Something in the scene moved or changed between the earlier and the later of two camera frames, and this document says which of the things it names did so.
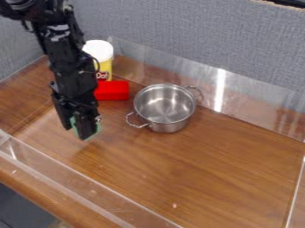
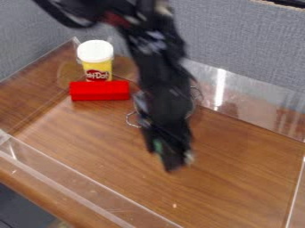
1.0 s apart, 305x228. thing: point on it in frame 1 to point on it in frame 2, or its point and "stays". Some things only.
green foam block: (72, 120) to (158, 142)
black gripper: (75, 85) to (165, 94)
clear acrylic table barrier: (201, 151) stays
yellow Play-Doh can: (102, 49) stays
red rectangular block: (112, 90) stays
